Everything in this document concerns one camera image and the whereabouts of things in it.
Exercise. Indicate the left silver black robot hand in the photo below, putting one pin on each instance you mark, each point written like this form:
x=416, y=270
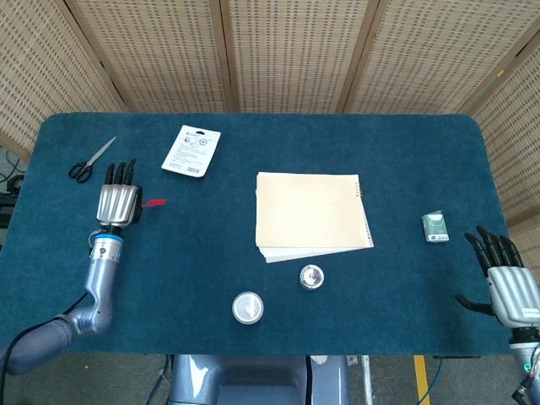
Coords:
x=116, y=202

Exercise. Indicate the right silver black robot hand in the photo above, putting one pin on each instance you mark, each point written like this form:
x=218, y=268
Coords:
x=512, y=295

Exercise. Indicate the red card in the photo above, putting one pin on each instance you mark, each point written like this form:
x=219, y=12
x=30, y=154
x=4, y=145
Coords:
x=154, y=203

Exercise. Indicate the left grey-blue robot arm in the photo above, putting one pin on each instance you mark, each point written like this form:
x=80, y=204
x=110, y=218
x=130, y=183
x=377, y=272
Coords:
x=99, y=282

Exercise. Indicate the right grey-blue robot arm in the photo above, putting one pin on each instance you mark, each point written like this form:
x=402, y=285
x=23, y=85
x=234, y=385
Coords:
x=527, y=354

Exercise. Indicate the white blister pack card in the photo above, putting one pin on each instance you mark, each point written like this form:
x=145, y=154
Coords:
x=190, y=151

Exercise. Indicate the small green box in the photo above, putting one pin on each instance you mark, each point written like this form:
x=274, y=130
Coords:
x=435, y=227

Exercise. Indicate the white metal pole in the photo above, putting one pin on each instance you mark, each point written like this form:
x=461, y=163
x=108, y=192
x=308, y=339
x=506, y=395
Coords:
x=367, y=379

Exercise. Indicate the white-lidded blue-label jar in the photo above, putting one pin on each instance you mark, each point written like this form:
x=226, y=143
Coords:
x=248, y=308

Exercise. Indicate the beige spiral notebook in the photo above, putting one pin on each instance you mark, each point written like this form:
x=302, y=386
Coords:
x=310, y=211

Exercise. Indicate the blue table cloth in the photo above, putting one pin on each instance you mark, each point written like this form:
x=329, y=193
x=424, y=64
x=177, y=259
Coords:
x=379, y=147

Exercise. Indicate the clear jar of paper clips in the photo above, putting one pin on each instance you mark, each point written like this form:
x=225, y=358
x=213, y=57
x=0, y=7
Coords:
x=312, y=276

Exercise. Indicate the grey-blue robot torso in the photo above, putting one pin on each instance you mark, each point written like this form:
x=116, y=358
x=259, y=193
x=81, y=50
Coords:
x=253, y=379

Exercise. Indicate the woven bamboo folding screen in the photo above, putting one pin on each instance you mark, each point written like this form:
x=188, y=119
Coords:
x=295, y=50

